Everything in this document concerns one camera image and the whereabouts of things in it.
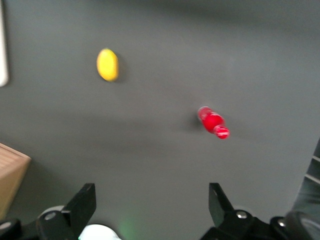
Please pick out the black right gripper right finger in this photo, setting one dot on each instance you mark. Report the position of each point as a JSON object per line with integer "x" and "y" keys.
{"x": 220, "y": 210}

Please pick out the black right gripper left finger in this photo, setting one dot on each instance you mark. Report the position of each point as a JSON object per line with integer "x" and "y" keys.
{"x": 77, "y": 208}

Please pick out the red coke bottle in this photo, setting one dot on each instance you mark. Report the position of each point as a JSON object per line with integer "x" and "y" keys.
{"x": 213, "y": 122}

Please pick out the white rectangular tray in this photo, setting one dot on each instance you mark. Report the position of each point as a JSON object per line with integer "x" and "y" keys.
{"x": 2, "y": 50}

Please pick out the white round object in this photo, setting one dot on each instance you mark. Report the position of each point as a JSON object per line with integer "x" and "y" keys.
{"x": 98, "y": 232}

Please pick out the wooden board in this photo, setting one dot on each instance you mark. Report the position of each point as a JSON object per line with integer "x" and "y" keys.
{"x": 10, "y": 175}

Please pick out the yellow lemon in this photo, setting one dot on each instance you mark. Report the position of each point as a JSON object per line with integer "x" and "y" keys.
{"x": 107, "y": 65}

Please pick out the dark grey machine frame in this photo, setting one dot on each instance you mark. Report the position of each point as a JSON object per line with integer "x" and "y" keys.
{"x": 308, "y": 190}

